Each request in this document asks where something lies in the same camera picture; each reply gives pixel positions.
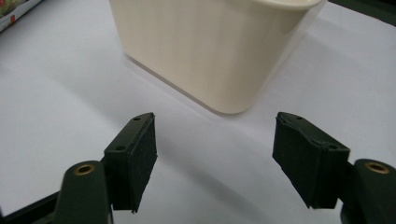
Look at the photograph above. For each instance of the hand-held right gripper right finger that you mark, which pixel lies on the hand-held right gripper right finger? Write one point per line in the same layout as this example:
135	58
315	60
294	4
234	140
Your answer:
308	161

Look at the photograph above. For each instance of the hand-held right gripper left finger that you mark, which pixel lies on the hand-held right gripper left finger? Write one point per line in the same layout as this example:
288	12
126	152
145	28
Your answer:
130	161

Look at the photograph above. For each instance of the cream plastic bin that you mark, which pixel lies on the cream plastic bin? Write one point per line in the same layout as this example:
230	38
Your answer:
214	53

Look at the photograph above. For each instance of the printed cardboard box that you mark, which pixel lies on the printed cardboard box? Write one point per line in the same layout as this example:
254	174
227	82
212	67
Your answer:
12	12

